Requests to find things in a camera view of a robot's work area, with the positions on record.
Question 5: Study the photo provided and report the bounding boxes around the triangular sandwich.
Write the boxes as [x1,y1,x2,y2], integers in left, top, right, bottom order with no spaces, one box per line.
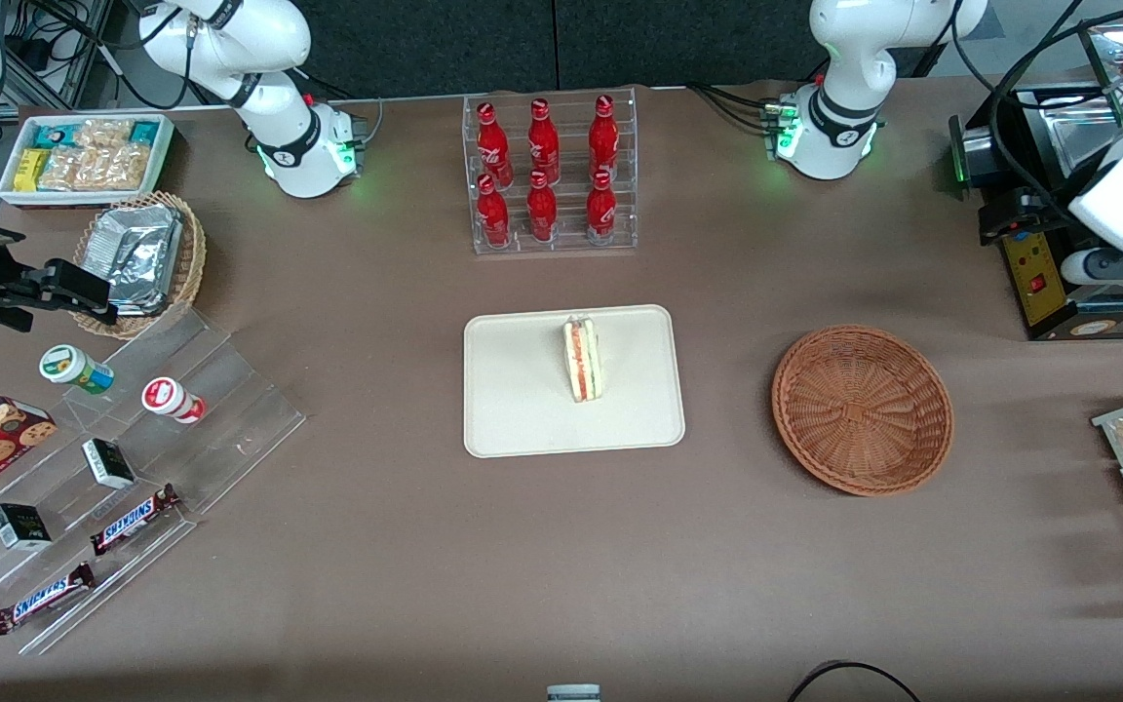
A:
[562,314,607,404]

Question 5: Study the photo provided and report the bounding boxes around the tan wicker basket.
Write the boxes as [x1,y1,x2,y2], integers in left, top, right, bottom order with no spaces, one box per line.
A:
[72,191,207,340]

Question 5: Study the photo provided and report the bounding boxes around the brown wicker basket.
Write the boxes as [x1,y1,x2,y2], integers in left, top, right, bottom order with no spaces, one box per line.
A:
[771,325,955,498]

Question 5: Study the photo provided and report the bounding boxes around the cream plastic tray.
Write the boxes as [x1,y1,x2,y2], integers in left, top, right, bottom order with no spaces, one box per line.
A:
[463,304,686,459]

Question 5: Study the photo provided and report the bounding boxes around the small silver foil packet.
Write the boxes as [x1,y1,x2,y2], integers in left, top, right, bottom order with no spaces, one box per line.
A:
[108,278,174,316]

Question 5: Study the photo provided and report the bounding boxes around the black device with green light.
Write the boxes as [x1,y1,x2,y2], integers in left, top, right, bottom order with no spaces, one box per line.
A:
[949,115,1011,192]

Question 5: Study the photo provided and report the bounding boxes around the large silver foil packet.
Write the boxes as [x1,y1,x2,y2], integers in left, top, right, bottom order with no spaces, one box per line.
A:
[84,205,183,289]

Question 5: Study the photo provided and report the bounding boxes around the steel food pan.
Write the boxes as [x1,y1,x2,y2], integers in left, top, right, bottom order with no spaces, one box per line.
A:
[1039,93,1123,176]

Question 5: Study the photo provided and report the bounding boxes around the green lid cup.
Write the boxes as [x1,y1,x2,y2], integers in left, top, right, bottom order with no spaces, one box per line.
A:
[39,344,116,395]

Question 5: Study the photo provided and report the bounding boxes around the black yellow food warmer case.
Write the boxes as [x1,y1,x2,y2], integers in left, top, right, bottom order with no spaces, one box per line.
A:
[998,15,1123,340]

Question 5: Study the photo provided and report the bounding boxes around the white plastic snack bin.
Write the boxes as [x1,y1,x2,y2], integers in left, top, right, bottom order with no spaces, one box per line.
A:
[0,114,175,209]

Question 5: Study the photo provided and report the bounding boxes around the clear rice cracker bag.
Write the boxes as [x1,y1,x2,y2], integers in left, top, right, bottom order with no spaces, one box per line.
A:
[37,146,95,192]
[74,119,134,150]
[86,144,151,192]

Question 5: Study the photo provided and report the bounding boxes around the yellow snack packet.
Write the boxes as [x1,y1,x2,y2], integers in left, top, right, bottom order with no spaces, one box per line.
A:
[14,148,51,192]

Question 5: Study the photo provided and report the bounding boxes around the red lid cup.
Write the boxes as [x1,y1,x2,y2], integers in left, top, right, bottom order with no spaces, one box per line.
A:
[141,376,207,425]

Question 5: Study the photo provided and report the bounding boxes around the small black box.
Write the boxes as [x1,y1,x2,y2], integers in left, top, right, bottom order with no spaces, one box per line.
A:
[0,502,53,553]
[82,438,136,490]

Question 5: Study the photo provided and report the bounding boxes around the clear acrylic stepped display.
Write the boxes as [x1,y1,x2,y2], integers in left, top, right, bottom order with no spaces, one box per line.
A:
[0,304,307,656]

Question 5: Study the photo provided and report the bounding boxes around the brown Snickers bar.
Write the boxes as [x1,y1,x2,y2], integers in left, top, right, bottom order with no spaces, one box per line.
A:
[0,562,97,637]
[89,484,182,557]

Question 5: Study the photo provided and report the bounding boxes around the red cola bottle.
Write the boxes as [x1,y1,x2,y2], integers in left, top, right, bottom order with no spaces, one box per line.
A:
[526,170,559,243]
[477,174,512,248]
[589,94,619,181]
[527,97,561,184]
[586,170,618,245]
[477,101,514,186]

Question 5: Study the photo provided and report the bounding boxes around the clear acrylic bottle rack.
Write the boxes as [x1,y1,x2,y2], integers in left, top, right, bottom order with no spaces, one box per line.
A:
[462,87,639,256]

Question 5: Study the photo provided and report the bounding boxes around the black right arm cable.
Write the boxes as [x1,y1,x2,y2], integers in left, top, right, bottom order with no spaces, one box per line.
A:
[98,0,207,110]

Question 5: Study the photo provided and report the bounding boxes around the aluminium frame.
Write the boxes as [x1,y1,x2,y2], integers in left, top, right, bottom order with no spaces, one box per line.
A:
[0,0,119,110]

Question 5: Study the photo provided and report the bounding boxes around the black left base cables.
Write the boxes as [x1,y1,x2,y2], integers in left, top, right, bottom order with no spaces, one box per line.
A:
[686,82,787,135]

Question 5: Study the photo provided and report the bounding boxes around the black base cables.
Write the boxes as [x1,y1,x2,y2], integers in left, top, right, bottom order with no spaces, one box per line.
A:
[686,82,787,135]
[303,66,387,147]

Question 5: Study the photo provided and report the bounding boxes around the black right base cables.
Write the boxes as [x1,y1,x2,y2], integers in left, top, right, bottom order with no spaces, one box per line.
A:
[303,66,387,147]

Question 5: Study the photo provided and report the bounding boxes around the black looped cable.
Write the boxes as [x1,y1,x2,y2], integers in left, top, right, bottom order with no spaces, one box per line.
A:
[786,661,923,702]

